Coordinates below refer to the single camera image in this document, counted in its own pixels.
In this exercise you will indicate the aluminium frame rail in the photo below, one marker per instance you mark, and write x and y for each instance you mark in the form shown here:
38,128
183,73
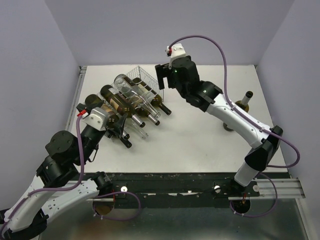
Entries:
264,189

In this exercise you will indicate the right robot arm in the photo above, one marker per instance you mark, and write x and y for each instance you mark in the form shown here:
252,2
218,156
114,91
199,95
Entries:
182,75

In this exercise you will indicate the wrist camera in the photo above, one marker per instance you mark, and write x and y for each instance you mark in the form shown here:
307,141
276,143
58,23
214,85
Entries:
95,118
174,52

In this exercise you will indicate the tall clear glass bottle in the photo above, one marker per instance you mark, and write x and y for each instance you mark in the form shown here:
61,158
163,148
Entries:
123,80

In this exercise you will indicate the dark green wine bottle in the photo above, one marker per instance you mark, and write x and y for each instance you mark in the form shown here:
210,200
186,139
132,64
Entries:
142,107

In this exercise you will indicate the white wire wine rack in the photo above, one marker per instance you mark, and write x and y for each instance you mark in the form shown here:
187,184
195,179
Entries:
98,76

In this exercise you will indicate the olive green wine bottle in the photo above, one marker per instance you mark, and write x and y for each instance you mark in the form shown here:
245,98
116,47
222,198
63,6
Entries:
120,104

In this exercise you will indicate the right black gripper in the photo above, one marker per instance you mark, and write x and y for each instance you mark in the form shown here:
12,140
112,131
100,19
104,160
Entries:
162,71

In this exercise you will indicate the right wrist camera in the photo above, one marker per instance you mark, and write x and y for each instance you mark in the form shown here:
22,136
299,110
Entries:
174,52

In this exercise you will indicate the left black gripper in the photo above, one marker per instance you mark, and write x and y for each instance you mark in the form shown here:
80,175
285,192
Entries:
118,126

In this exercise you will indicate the short clear glass bottle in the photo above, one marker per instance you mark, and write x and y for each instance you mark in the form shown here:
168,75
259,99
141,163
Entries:
133,127

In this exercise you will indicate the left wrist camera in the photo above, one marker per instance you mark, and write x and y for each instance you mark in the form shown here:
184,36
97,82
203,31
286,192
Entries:
95,118

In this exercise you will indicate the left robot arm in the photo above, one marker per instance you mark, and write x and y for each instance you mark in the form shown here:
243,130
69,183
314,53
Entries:
59,181

